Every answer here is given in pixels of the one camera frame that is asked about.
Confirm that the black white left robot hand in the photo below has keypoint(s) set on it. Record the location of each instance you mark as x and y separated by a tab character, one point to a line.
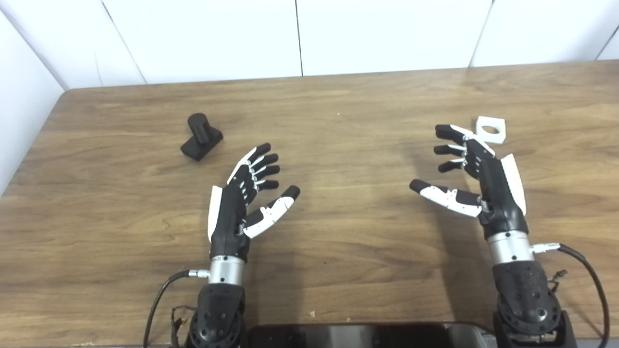
227	217

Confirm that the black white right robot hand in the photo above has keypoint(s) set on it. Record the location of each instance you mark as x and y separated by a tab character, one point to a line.
498	193

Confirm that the white square piece with hole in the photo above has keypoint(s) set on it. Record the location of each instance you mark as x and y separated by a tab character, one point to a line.
498	135

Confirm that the black peg with square base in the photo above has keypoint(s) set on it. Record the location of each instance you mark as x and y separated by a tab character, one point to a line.
199	137

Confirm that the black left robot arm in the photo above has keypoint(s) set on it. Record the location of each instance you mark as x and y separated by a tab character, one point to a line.
220	309

